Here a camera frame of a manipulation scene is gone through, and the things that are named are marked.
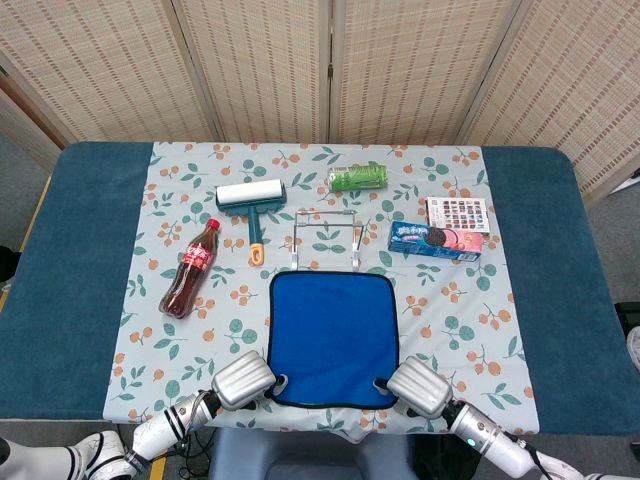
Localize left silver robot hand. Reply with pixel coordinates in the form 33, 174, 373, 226
210, 349, 289, 412

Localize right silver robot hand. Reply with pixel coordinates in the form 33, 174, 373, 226
372, 355, 455, 420

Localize blue cloth mat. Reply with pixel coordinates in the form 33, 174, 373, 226
265, 270, 401, 409

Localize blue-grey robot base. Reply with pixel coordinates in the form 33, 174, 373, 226
207, 427, 416, 480

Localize small metal rack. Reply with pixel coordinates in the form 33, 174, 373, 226
288, 209, 365, 274

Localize black bag under table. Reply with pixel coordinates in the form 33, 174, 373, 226
412, 434, 481, 480

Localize floral tablecloth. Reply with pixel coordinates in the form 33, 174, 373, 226
102, 141, 541, 444

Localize cola bottle red label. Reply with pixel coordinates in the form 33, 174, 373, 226
158, 218, 223, 319

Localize blue cookie box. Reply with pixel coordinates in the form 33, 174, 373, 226
387, 220, 485, 264

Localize colourful swatch card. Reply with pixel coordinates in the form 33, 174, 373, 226
425, 196, 491, 234

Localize teal lint roller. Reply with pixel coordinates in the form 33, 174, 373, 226
214, 178, 289, 267

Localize teal table cover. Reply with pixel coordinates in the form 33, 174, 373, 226
0, 141, 630, 436

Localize green snack packet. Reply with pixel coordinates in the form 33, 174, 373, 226
327, 162, 390, 193

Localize black case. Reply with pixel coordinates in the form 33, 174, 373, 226
613, 302, 640, 346

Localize bamboo folding screen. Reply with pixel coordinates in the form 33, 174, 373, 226
0, 0, 640, 209

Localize black floor cables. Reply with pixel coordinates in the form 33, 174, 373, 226
169, 429, 216, 480

